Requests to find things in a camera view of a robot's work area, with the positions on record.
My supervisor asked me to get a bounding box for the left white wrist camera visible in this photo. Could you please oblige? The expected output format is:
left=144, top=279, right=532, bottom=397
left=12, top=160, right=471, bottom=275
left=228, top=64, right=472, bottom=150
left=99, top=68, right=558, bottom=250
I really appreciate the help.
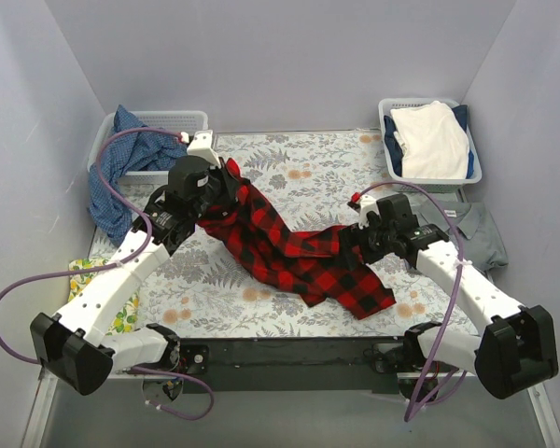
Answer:
left=179, top=130, right=221, bottom=168

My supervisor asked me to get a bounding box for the black base beam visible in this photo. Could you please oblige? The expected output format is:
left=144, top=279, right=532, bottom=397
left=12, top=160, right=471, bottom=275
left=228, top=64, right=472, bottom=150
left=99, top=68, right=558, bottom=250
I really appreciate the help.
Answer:
left=178, top=337, right=421, bottom=394

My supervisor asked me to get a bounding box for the left white plastic basket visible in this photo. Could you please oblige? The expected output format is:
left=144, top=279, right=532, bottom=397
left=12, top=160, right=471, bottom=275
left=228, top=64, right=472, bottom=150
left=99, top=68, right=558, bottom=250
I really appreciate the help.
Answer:
left=86, top=109, right=210, bottom=186

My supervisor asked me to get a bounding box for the red black plaid shirt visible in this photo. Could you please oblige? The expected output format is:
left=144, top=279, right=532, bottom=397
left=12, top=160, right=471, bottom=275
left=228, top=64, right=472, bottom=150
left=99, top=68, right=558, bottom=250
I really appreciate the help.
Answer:
left=198, top=159, right=396, bottom=320

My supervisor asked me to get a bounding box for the white folded shirt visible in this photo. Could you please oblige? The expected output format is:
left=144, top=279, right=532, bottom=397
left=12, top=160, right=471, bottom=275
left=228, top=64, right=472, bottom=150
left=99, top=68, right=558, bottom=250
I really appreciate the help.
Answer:
left=389, top=100, right=470, bottom=180

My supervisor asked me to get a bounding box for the lemon print cloth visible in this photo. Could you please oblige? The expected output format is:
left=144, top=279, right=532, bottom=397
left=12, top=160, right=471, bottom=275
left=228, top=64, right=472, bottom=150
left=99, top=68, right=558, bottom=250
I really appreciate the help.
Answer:
left=68, top=257, right=140, bottom=335

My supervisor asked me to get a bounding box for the grey folded polo shirt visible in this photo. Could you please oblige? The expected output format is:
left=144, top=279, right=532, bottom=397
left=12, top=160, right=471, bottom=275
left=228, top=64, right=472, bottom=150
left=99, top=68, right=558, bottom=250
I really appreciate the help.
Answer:
left=439, top=201, right=509, bottom=272

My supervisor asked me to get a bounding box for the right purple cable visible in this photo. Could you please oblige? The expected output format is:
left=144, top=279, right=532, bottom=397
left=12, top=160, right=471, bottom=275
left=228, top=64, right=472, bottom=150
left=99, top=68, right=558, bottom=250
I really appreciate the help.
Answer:
left=354, top=180, right=470, bottom=423

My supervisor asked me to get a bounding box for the blue checked shirt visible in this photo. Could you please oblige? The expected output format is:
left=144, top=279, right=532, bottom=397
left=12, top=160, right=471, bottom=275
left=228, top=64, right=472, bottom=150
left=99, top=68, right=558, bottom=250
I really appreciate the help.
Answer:
left=89, top=132, right=187, bottom=246

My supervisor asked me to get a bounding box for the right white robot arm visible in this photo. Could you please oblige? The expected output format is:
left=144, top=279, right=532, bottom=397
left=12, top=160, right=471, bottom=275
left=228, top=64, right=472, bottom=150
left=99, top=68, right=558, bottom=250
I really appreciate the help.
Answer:
left=341, top=193, right=559, bottom=399

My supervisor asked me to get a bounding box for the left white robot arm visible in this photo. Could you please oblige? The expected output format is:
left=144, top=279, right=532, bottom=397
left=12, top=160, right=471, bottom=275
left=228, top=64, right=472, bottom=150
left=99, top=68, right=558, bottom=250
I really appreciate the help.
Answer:
left=30, top=156, right=240, bottom=396

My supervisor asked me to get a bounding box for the floral print table mat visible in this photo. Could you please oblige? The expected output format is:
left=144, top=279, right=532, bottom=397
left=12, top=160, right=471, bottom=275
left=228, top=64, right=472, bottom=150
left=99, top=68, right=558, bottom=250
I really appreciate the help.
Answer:
left=135, top=131, right=472, bottom=338

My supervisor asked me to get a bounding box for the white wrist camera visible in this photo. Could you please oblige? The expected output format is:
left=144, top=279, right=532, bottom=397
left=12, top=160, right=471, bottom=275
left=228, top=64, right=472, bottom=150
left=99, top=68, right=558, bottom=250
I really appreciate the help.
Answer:
left=179, top=130, right=221, bottom=168
left=348, top=192, right=381, bottom=230

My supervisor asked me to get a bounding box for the aluminium frame rail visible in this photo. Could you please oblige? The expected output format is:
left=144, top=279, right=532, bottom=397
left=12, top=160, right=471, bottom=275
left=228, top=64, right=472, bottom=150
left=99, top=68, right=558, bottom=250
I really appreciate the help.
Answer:
left=22, top=376, right=560, bottom=447

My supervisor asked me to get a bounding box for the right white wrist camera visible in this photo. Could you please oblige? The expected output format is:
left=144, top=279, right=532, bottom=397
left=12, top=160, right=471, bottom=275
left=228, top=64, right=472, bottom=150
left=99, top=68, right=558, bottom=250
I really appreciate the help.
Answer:
left=348, top=192, right=381, bottom=230

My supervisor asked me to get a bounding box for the navy blue folded shirt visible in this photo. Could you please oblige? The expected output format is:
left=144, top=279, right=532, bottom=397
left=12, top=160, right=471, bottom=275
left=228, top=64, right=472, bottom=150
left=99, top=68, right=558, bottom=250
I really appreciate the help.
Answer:
left=383, top=104, right=476, bottom=180

